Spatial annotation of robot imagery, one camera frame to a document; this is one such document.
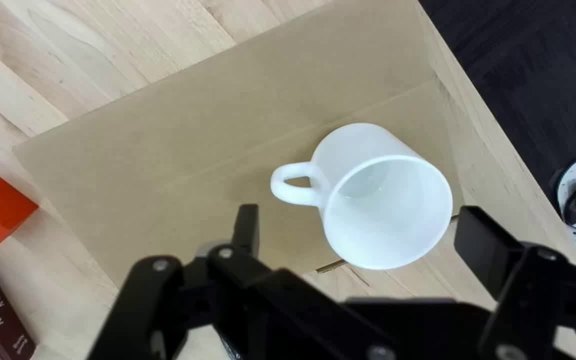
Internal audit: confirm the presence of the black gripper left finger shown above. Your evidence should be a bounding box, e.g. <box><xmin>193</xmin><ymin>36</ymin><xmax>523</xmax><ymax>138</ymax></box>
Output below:
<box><xmin>86</xmin><ymin>202</ymin><xmax>350</xmax><ymax>360</ymax></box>

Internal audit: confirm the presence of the brown cardboard box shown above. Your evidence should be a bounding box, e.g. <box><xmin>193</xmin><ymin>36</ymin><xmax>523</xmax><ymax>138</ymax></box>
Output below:
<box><xmin>11</xmin><ymin>0</ymin><xmax>576</xmax><ymax>360</ymax></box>

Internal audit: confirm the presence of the white ceramic mug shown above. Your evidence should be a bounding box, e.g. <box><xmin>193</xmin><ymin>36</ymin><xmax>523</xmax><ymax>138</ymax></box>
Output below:
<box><xmin>267</xmin><ymin>122</ymin><xmax>454</xmax><ymax>273</ymax></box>

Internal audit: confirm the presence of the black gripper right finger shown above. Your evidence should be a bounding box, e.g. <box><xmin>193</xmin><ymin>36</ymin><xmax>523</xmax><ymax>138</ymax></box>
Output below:
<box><xmin>454</xmin><ymin>205</ymin><xmax>576</xmax><ymax>360</ymax></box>

